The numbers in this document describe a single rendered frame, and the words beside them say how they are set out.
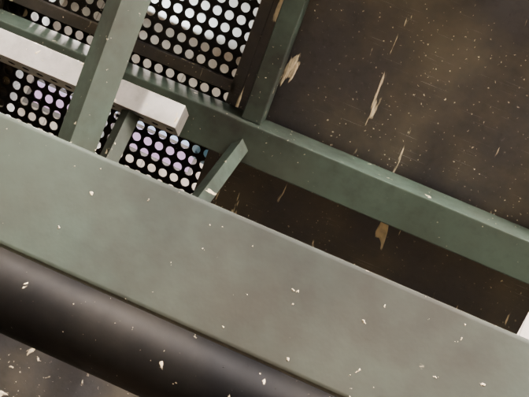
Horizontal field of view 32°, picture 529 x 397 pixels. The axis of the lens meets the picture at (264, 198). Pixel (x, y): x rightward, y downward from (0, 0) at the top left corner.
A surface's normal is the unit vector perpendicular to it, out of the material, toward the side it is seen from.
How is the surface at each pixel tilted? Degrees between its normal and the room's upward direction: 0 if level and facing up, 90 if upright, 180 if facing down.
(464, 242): 120
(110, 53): 104
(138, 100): 90
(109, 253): 90
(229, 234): 90
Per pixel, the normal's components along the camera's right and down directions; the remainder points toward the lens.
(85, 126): 0.54, 0.36
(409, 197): -0.22, 0.28
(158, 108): -0.02, -0.20
